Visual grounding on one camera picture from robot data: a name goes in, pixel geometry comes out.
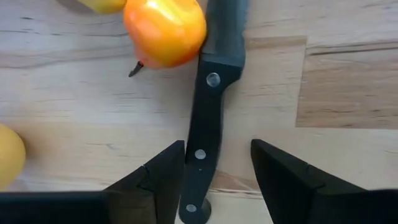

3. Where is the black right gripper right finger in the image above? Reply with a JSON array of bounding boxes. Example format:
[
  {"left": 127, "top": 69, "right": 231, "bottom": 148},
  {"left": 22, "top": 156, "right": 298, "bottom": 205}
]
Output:
[{"left": 250, "top": 138, "right": 398, "bottom": 224}]

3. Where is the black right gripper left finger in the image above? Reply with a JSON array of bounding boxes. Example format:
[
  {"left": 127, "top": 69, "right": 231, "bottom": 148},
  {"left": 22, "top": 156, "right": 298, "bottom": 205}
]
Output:
[{"left": 0, "top": 139, "right": 187, "bottom": 224}]

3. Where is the black-handled kitchen knife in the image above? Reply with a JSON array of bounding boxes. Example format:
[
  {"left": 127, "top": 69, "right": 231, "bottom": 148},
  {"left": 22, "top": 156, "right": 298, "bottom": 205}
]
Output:
[{"left": 178, "top": 0, "right": 250, "bottom": 224}]

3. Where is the yellow lemon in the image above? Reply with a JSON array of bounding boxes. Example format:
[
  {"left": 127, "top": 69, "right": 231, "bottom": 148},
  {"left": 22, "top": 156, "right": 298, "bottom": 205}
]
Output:
[
  {"left": 0, "top": 123, "right": 27, "bottom": 191},
  {"left": 76, "top": 0, "right": 127, "bottom": 15}
]

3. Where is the small orange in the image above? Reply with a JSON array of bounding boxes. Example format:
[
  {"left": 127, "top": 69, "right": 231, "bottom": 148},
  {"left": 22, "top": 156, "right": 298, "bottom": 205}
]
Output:
[{"left": 123, "top": 0, "right": 208, "bottom": 78}]

